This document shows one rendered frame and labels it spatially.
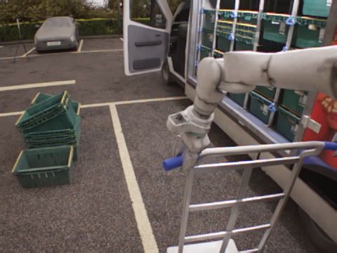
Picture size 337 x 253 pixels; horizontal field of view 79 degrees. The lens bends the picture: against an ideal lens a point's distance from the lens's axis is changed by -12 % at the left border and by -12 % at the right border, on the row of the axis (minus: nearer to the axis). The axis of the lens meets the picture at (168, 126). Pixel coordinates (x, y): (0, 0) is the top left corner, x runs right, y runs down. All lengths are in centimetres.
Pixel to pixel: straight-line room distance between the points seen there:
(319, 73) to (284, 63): 6
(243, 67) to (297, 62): 11
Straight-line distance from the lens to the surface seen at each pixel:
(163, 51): 494
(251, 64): 44
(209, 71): 50
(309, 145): 103
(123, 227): 211
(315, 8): 214
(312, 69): 38
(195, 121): 59
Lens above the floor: 167
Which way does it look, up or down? 28 degrees down
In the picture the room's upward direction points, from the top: 3 degrees clockwise
